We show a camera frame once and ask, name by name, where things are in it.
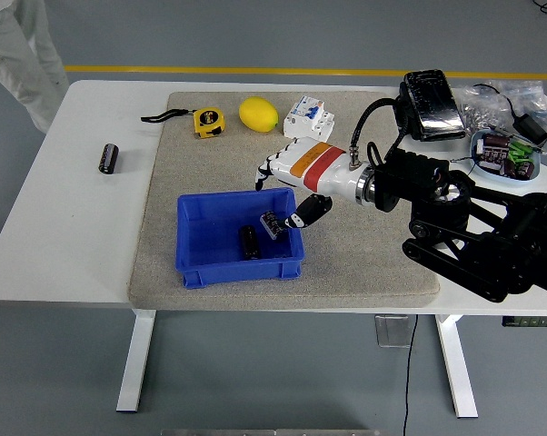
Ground grey-brown mat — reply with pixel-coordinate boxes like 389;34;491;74
126;90;442;312

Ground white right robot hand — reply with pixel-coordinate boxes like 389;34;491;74
254;138;370;230

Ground black glossy device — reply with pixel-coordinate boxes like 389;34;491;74
393;69;467;141

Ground black cylindrical battery grey print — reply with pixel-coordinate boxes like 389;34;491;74
259;208;287;241

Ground black power adapter with cord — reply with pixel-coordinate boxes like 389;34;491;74
472;83;547;145

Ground yellow tape measure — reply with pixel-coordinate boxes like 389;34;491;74
140;106;226;140

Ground yellow lemon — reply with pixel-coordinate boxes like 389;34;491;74
238;96;280;134

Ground white circuit breaker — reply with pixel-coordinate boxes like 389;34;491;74
282;94;336;148

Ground table height control panel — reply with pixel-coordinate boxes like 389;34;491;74
502;315;547;328

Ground white table leg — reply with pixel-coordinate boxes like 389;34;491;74
434;313;479;419
115;309;157;414

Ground blue plastic box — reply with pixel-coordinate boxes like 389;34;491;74
175;186;306;291

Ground light blue parts tray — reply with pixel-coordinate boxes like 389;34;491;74
469;129;543;186

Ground brown capacitor in tray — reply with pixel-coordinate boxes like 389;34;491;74
478;149;506;174
484;133;512;154
502;159;536;182

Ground black hanging cable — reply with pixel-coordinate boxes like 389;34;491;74
403;314;420;436

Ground clear plastic bag of screws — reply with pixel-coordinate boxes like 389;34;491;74
453;80;547;137

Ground green terminal blocks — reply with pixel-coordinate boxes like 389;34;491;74
507;141;534;165

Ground person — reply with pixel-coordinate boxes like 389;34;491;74
0;0;70;134

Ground silver box under table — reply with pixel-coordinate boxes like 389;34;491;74
374;313;412;349

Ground dark brown cylindrical battery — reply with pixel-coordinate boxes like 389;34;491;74
238;224;262;262

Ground black pen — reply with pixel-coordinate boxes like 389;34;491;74
485;123;547;157

